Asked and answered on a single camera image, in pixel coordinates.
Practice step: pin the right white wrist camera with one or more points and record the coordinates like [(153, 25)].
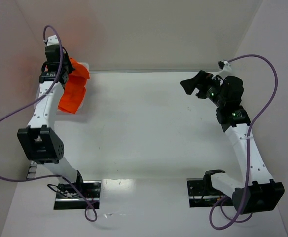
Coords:
[(225, 66)]

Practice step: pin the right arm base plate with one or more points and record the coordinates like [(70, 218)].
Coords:
[(199, 197)]

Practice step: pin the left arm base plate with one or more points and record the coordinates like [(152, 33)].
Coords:
[(68, 199)]

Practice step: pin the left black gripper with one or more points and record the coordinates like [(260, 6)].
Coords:
[(66, 65)]

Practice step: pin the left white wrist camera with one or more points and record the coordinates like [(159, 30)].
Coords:
[(51, 40)]

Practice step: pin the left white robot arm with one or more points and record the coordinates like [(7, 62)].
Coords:
[(39, 141)]

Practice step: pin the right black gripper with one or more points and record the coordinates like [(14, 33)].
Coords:
[(202, 85)]

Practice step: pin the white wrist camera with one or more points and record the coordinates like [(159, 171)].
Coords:
[(51, 40), (225, 66)]

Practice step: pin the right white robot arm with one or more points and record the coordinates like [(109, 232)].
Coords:
[(258, 191)]

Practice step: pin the orange t shirt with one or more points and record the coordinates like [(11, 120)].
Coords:
[(73, 90)]

